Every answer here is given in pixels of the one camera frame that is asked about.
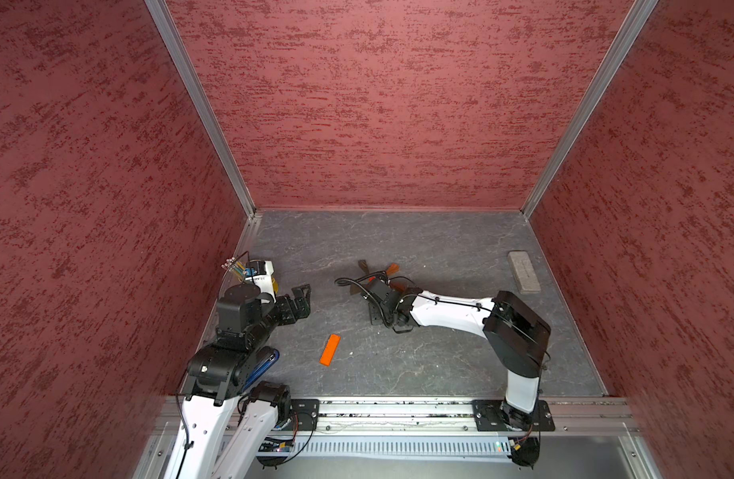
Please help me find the orange block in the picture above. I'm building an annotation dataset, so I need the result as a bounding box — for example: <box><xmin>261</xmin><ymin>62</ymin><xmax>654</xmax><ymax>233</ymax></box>
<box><xmin>319</xmin><ymin>335</ymin><xmax>341</xmax><ymax>367</ymax></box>

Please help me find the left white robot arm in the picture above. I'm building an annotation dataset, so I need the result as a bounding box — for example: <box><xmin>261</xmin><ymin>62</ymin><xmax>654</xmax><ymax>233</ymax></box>
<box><xmin>165</xmin><ymin>283</ymin><xmax>311</xmax><ymax>478</ymax></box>

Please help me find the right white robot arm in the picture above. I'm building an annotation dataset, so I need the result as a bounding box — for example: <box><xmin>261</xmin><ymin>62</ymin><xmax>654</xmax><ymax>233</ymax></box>
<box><xmin>334</xmin><ymin>271</ymin><xmax>552</xmax><ymax>432</ymax></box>

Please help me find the blue stapler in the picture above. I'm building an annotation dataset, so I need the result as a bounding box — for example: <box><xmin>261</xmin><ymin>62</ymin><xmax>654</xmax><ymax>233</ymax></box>
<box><xmin>243</xmin><ymin>346</ymin><xmax>280</xmax><ymax>392</ymax></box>

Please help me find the bundle of pencils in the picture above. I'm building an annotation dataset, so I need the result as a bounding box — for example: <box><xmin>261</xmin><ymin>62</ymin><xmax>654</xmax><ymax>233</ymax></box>
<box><xmin>221</xmin><ymin>257</ymin><xmax>247</xmax><ymax>281</ymax></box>

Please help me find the grey rectangular eraser block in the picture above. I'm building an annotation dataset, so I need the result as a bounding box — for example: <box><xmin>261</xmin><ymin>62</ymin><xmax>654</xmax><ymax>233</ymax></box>
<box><xmin>508</xmin><ymin>251</ymin><xmax>542</xmax><ymax>293</ymax></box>

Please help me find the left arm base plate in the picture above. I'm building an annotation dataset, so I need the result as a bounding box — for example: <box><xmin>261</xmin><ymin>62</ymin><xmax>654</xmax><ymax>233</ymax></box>
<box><xmin>278</xmin><ymin>398</ymin><xmax>321</xmax><ymax>433</ymax></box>

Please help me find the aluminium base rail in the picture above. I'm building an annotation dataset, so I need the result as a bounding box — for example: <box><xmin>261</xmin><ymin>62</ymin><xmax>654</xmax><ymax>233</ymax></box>
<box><xmin>313</xmin><ymin>396</ymin><xmax>641</xmax><ymax>437</ymax></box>

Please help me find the white slotted cable duct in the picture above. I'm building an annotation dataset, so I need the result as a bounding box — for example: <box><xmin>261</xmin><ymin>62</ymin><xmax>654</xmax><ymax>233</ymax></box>
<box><xmin>257</xmin><ymin>436</ymin><xmax>512</xmax><ymax>462</ymax></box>

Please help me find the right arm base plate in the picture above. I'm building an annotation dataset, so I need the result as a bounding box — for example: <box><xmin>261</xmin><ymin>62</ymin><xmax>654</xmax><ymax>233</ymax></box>
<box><xmin>471</xmin><ymin>399</ymin><xmax>556</xmax><ymax>435</ymax></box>

